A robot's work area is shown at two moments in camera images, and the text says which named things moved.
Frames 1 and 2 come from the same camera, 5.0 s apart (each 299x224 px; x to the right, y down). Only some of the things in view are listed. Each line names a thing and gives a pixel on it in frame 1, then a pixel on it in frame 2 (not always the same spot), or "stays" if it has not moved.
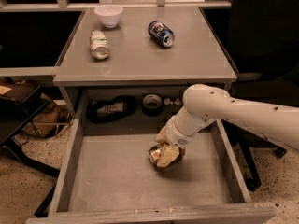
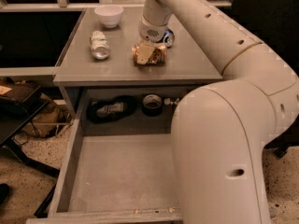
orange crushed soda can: [153, 154] to [157, 58]
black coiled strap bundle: [105, 111] stays
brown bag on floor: [48, 120] stays
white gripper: [175, 135] to [151, 33]
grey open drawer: [108, 178] stays
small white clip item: [167, 101] stays
